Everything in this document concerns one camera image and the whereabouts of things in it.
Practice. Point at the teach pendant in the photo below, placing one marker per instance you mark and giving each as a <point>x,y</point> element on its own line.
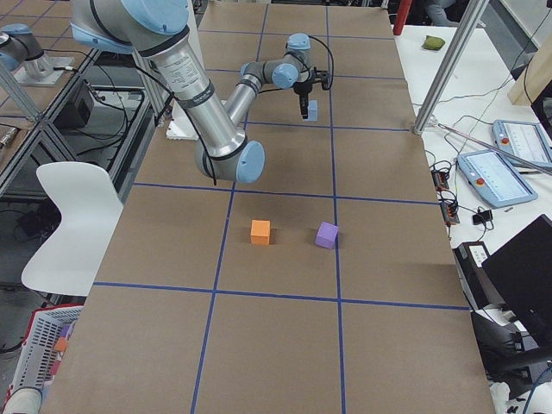
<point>495,179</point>
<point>525,140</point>

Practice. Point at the orange electronics board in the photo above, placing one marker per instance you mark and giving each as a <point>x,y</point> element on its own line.
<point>446,198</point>

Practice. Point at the purple foam block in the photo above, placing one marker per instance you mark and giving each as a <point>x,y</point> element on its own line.
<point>326,235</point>

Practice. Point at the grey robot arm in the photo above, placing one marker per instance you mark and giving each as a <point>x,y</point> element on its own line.
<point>23,55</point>
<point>159,32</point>

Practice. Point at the black box with label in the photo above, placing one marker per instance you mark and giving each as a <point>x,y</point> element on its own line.
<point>480,292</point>

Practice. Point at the green bean bag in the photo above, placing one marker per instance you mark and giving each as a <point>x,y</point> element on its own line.
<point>433,43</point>

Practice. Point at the white plastic chair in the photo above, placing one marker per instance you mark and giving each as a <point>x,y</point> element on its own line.
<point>68,261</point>

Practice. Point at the light blue foam block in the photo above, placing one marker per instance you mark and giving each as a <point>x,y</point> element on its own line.
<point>312,111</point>

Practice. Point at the orange foam block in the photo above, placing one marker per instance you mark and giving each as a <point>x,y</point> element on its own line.
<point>260,232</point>

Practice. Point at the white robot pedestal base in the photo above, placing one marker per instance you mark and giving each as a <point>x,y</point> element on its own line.
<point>180,127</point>

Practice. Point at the black monitor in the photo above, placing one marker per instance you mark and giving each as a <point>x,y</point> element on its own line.
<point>521,273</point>

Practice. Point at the aluminium frame post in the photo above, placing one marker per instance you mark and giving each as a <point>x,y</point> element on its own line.
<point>461,38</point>

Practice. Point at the near teach pendant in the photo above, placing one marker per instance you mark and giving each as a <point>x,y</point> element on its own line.
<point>495,179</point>

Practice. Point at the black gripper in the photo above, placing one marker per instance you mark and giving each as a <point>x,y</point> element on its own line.
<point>301,89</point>

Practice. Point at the white perforated basket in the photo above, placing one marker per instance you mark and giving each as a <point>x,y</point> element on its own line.
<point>37,357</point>

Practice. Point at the red fire extinguisher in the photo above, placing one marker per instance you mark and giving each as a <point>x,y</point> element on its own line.
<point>401,16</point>

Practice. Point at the far teach pendant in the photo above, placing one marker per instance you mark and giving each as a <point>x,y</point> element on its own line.
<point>525,140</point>

